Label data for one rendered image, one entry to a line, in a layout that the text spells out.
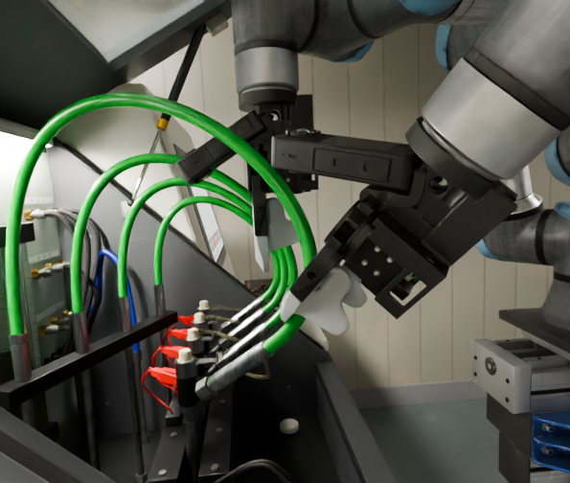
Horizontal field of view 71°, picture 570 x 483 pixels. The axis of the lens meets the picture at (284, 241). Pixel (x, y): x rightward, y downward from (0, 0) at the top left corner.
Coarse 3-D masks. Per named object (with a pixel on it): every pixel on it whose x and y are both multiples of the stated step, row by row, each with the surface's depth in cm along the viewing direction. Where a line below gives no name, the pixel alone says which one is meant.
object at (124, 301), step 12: (168, 180) 64; (180, 180) 64; (204, 180) 64; (144, 192) 63; (156, 192) 64; (216, 192) 65; (228, 192) 65; (132, 204) 64; (240, 204) 65; (132, 216) 64; (252, 216) 66; (120, 240) 64; (120, 252) 64; (120, 264) 64; (120, 276) 64; (120, 288) 65; (120, 300) 65; (276, 300) 67; (120, 312) 65; (264, 312) 67; (240, 324) 68; (252, 324) 67; (240, 336) 68
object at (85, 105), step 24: (96, 96) 41; (120, 96) 40; (144, 96) 39; (72, 120) 43; (192, 120) 38; (240, 144) 37; (24, 168) 44; (264, 168) 36; (24, 192) 46; (288, 192) 36; (312, 240) 36; (24, 336) 49; (288, 336) 38
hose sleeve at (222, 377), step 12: (252, 348) 39; (264, 348) 39; (240, 360) 40; (252, 360) 39; (264, 360) 39; (216, 372) 41; (228, 372) 40; (240, 372) 40; (216, 384) 40; (228, 384) 41
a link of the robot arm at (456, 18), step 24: (360, 0) 43; (384, 0) 41; (408, 0) 39; (432, 0) 38; (456, 0) 39; (480, 0) 45; (504, 0) 47; (360, 24) 44; (384, 24) 43; (408, 24) 43; (456, 24) 48; (480, 24) 51
